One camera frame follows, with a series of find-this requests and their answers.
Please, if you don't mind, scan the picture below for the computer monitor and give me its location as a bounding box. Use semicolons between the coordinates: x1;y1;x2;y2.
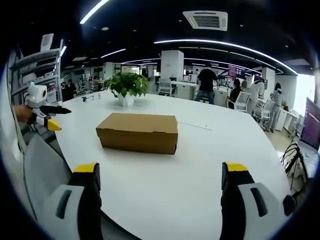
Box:
299;96;320;152

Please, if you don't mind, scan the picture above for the grey office chair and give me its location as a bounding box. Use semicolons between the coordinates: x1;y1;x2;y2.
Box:
22;132;76;218

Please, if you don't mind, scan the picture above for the brown cardboard shoe box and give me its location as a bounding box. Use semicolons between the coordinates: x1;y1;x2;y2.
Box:
95;112;179;156

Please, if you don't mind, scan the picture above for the purple wall screen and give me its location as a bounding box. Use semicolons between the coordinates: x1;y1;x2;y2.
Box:
227;64;247;78

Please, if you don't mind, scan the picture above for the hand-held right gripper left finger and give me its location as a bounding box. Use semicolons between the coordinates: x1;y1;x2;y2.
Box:
37;162;103;240

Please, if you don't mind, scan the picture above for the metal storage shelf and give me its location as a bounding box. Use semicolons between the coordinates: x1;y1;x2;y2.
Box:
9;33;65;106

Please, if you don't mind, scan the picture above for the white office chair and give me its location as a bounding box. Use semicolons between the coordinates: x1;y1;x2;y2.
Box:
253;99;275;131
226;91;252;112
158;78;174;97

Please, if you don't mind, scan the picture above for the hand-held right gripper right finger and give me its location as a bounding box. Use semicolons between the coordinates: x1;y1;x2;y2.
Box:
219;161;292;240

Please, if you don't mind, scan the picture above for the person's left hand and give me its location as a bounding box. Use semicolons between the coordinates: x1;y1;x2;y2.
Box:
13;104;35;123

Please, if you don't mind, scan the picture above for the black cable bundle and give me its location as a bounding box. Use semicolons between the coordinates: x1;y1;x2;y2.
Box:
279;141;311;198

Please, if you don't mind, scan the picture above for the white square pillar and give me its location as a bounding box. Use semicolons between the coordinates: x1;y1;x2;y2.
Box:
160;49;185;82

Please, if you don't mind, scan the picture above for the ceiling air conditioner vent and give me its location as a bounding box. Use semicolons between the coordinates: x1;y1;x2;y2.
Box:
182;10;229;32

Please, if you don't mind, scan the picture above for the white plant pot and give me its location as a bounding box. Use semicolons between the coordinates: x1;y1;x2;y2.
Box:
117;92;135;107

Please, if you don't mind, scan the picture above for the green potted plant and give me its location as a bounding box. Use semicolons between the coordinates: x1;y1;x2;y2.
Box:
103;71;150;98

